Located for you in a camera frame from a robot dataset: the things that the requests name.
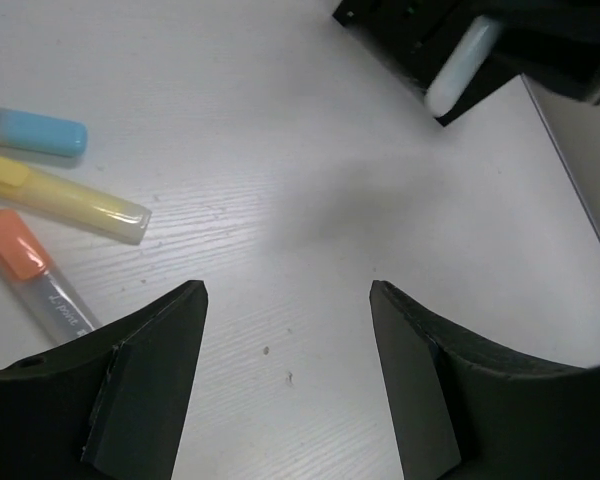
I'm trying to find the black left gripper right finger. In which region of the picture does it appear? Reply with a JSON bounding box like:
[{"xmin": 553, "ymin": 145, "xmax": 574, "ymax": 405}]
[{"xmin": 369, "ymin": 280, "xmax": 600, "ymax": 479}]

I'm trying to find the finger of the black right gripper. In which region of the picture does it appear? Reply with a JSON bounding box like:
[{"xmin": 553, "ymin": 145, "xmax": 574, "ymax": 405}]
[
  {"xmin": 494, "ymin": 42, "xmax": 600, "ymax": 105},
  {"xmin": 469, "ymin": 1, "xmax": 600, "ymax": 46}
]

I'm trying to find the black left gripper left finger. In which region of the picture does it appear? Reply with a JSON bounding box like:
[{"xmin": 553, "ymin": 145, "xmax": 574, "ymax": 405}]
[{"xmin": 0, "ymin": 280, "xmax": 208, "ymax": 479}]

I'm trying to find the pastel green highlighter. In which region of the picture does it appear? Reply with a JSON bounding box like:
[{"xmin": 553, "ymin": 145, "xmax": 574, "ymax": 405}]
[{"xmin": 424, "ymin": 16, "xmax": 503, "ymax": 118}]

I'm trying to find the black slotted organizer box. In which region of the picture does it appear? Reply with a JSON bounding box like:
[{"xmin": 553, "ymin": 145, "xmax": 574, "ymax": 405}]
[{"xmin": 331, "ymin": 0, "xmax": 526, "ymax": 128}]

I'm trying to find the pastel orange highlighter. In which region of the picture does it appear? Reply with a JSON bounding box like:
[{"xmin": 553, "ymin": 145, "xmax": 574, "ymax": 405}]
[{"xmin": 0, "ymin": 209, "xmax": 101, "ymax": 345}]

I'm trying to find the pastel yellow highlighter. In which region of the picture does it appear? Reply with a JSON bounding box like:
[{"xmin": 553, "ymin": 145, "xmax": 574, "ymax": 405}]
[{"xmin": 0, "ymin": 155, "xmax": 151, "ymax": 245}]

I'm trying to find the pastel blue highlighter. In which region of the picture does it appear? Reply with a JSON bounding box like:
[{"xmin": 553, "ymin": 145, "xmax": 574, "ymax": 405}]
[{"xmin": 0, "ymin": 107, "xmax": 88, "ymax": 158}]

